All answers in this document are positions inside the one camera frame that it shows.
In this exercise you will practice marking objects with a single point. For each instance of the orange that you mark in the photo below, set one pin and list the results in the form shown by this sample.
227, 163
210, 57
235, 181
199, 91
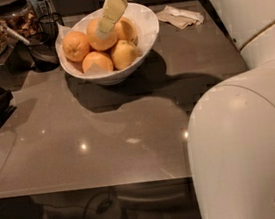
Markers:
76, 46
97, 61
97, 43
126, 30
123, 54

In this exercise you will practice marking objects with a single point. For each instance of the folded beige paper napkin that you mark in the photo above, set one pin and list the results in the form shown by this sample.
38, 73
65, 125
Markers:
180, 18

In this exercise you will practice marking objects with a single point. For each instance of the black wire cup holder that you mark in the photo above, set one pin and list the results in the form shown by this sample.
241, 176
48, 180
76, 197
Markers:
50, 23

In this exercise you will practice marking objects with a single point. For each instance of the dark glass cup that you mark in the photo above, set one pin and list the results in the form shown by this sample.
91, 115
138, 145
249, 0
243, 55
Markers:
43, 52

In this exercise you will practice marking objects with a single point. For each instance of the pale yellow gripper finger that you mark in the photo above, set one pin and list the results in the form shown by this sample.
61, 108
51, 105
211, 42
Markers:
112, 11

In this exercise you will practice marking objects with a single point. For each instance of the metal stand under jars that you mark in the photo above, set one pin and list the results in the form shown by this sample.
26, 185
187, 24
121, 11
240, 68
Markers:
15, 63

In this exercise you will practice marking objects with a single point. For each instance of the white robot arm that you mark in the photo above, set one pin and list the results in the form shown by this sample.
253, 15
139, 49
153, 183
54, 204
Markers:
231, 131

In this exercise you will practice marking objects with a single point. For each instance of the white ceramic bowl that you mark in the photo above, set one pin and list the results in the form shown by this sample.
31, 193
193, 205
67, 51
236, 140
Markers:
147, 27

